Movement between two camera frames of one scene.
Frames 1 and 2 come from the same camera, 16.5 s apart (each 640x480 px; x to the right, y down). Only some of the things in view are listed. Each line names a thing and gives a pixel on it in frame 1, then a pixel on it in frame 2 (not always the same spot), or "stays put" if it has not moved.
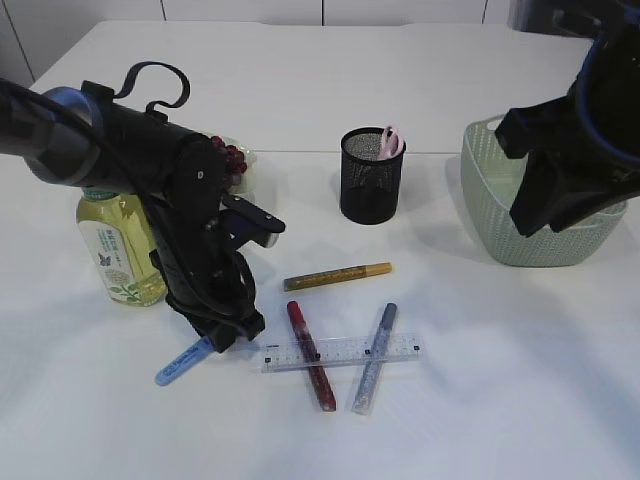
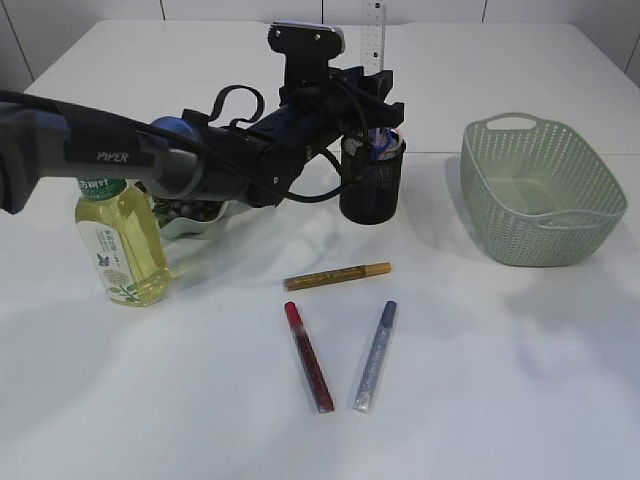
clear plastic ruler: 341,352 to 372,39
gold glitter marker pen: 319,279 stays put
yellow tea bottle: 115,238 stays put
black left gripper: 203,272 to 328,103
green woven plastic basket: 490,177 stays put
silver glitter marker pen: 365,390 stays put
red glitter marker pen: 315,363 stays put
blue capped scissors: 185,361 to 379,139
